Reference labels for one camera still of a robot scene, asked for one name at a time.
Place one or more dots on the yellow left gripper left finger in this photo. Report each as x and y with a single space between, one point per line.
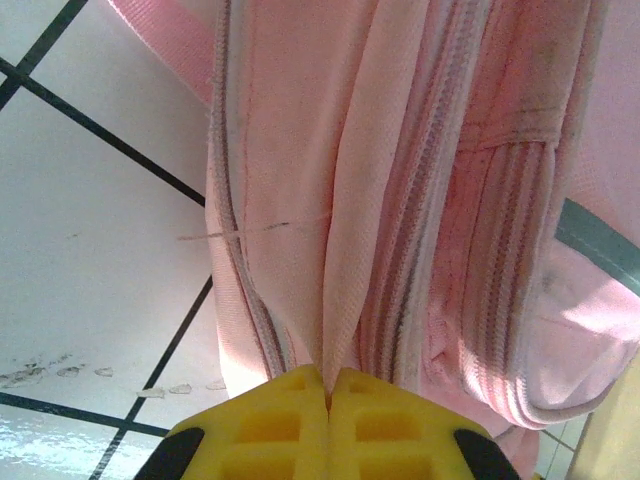
265 435

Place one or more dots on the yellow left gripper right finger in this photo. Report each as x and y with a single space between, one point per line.
395 435

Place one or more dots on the pink school backpack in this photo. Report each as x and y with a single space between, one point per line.
400 150

